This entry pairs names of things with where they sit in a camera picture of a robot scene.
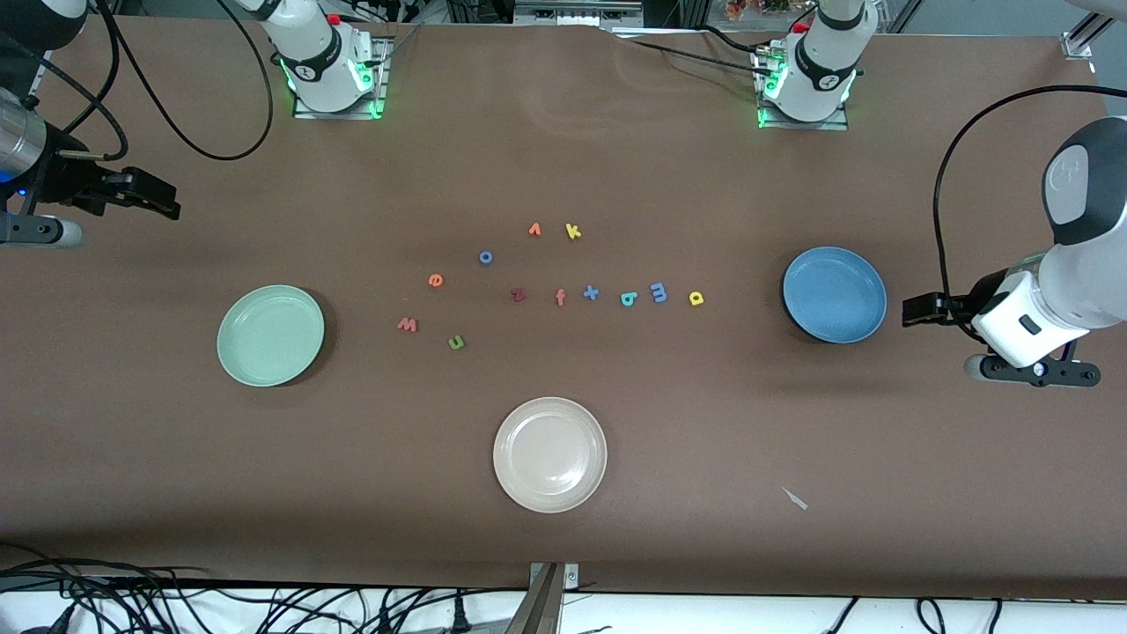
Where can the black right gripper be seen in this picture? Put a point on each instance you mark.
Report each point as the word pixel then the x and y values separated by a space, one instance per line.
pixel 63 179

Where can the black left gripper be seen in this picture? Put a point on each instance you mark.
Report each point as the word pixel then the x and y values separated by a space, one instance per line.
pixel 969 302

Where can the blue letter m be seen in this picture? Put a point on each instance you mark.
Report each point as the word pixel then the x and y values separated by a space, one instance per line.
pixel 659 293

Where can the blue plate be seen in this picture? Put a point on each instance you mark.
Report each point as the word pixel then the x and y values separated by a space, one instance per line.
pixel 834 294

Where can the green plate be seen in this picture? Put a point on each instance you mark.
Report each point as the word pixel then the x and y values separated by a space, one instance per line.
pixel 270 335

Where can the small white paper scrap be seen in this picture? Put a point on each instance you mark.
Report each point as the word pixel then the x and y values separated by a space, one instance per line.
pixel 797 500

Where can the pink letter w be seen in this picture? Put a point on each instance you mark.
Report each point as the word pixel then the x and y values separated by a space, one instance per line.
pixel 407 325

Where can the blue letter x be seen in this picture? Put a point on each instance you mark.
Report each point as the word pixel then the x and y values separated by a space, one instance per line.
pixel 591 293

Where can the orange decor object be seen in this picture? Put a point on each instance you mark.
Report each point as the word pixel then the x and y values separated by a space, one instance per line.
pixel 757 7

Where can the beige plate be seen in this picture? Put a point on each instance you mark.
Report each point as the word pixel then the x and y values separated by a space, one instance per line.
pixel 549 454

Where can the grey metal box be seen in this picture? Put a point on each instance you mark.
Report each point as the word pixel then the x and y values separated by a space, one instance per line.
pixel 577 11

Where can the black power plug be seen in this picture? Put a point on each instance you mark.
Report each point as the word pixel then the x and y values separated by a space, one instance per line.
pixel 459 614

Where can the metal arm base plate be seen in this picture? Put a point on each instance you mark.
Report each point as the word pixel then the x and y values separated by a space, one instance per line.
pixel 308 110
pixel 792 126

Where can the aluminium frame strut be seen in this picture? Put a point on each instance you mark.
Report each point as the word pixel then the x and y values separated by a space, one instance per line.
pixel 1081 42

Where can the aluminium profile post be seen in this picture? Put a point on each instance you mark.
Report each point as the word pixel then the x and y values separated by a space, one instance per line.
pixel 548 603

